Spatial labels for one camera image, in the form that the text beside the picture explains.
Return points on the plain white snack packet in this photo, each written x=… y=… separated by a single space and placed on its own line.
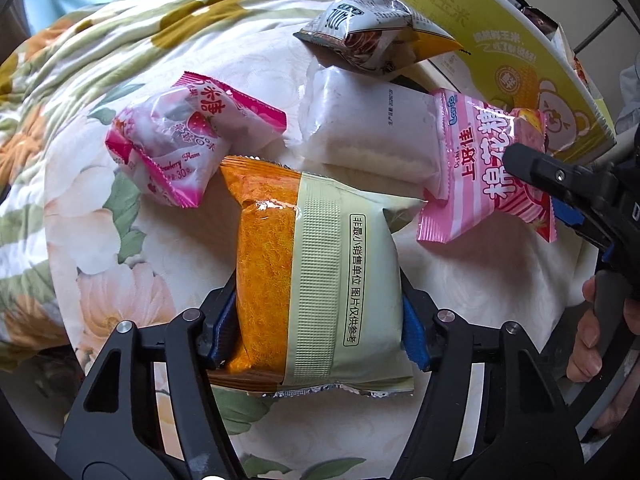
x=360 y=125

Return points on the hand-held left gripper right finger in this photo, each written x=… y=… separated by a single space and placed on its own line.
x=415 y=335

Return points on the person's light grey clothing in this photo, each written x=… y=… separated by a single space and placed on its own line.
x=630 y=100

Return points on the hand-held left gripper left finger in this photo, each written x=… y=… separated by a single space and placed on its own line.
x=227 y=327

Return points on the pink striped marshmallow packet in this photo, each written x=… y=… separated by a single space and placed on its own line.
x=480 y=180

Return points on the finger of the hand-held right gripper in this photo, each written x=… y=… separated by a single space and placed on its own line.
x=550 y=172
x=567 y=212

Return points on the floral tablecloth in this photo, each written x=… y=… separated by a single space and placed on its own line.
x=165 y=260

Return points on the orange and green snack packet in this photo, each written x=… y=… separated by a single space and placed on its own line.
x=325 y=285

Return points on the black thin stand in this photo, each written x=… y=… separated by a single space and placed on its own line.
x=616 y=4

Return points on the yellow-green cardboard box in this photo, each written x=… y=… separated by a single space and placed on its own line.
x=500 y=45

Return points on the pink strawberry candy packet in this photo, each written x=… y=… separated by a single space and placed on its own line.
x=165 y=130

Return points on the person's right hand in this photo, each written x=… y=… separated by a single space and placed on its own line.
x=590 y=350

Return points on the grey white snack packet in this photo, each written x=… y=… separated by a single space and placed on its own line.
x=360 y=25

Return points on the floral blanket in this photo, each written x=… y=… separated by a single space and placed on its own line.
x=100 y=50

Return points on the dark brown snack packet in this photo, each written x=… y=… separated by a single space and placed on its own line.
x=540 y=19

